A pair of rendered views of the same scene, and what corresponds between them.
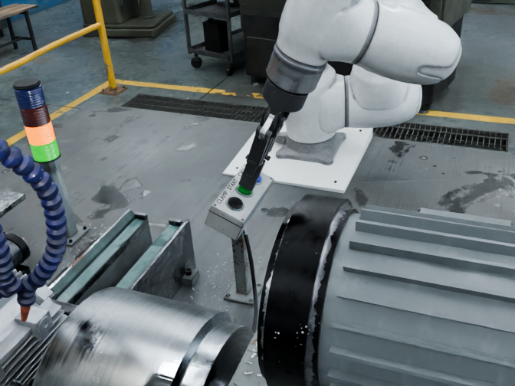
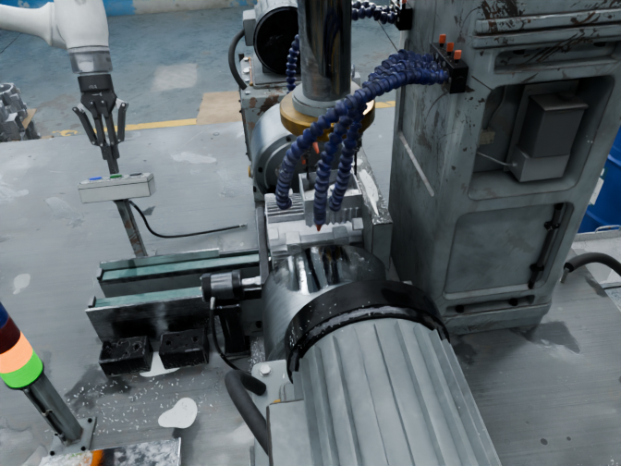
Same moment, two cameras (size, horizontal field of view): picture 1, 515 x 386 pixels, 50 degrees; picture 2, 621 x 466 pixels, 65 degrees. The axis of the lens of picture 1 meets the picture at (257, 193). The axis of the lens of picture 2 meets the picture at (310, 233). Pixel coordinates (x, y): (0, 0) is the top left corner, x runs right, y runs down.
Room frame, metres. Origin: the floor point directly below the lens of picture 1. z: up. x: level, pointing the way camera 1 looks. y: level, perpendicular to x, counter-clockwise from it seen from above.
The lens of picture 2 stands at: (0.99, 1.18, 1.74)
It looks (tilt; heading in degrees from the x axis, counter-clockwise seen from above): 40 degrees down; 243
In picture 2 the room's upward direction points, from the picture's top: 3 degrees counter-clockwise
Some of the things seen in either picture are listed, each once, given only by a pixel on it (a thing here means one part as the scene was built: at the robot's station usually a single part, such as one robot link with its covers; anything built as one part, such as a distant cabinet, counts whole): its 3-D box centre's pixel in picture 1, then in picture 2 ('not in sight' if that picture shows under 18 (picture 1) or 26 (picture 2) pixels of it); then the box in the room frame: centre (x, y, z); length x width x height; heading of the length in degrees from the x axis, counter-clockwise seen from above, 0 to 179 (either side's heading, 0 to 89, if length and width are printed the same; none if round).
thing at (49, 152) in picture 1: (44, 148); (18, 365); (1.21, 0.50, 1.05); 0.06 x 0.06 x 0.04
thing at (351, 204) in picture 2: not in sight; (329, 197); (0.55, 0.44, 1.11); 0.12 x 0.11 x 0.07; 158
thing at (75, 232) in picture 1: (49, 165); (30, 380); (1.21, 0.50, 1.01); 0.08 x 0.08 x 0.42; 68
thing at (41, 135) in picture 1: (40, 131); (7, 349); (1.21, 0.50, 1.10); 0.06 x 0.06 x 0.04
